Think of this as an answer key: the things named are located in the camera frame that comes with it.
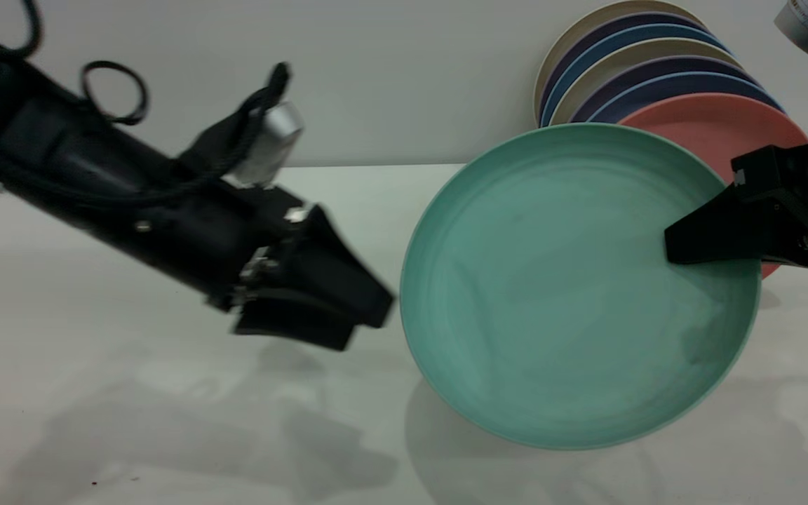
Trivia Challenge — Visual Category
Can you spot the stack of upright plates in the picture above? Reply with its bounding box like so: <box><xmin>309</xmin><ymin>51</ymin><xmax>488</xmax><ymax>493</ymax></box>
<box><xmin>533</xmin><ymin>0</ymin><xmax>708</xmax><ymax>127</ymax></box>

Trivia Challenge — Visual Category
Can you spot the pink plate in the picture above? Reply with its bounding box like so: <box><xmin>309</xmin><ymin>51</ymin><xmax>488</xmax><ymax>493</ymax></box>
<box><xmin>617</xmin><ymin>93</ymin><xmax>808</xmax><ymax>279</ymax></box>

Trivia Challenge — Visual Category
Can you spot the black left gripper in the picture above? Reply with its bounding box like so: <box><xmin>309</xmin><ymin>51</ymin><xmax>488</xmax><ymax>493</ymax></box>
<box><xmin>166</xmin><ymin>184</ymin><xmax>396</xmax><ymax>352</ymax></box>

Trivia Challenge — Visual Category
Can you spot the dark purple plate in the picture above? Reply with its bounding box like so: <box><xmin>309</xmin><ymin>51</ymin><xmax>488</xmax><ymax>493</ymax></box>
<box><xmin>539</xmin><ymin>12</ymin><xmax>711</xmax><ymax>120</ymax></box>

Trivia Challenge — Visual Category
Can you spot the navy blue plate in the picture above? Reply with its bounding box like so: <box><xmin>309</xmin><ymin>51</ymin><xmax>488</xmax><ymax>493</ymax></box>
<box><xmin>588</xmin><ymin>72</ymin><xmax>786</xmax><ymax>125</ymax></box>

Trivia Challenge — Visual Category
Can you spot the black braided cable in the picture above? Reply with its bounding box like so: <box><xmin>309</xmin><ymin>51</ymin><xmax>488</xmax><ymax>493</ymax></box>
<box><xmin>81</xmin><ymin>62</ymin><xmax>292</xmax><ymax>208</ymax></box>

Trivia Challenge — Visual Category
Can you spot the beige plate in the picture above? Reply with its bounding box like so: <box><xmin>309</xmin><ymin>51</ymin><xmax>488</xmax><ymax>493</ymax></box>
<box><xmin>550</xmin><ymin>38</ymin><xmax>746</xmax><ymax>127</ymax></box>

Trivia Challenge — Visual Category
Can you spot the black looped cable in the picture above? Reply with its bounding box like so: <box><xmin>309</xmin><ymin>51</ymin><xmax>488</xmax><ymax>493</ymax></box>
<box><xmin>0</xmin><ymin>0</ymin><xmax>150</xmax><ymax>127</ymax></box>

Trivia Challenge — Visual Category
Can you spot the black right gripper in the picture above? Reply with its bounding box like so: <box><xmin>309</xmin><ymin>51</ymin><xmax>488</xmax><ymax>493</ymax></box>
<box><xmin>663</xmin><ymin>110</ymin><xmax>808</xmax><ymax>272</ymax></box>

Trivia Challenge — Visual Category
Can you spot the green plate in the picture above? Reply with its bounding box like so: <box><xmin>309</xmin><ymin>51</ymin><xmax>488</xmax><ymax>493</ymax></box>
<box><xmin>398</xmin><ymin>123</ymin><xmax>763</xmax><ymax>450</ymax></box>

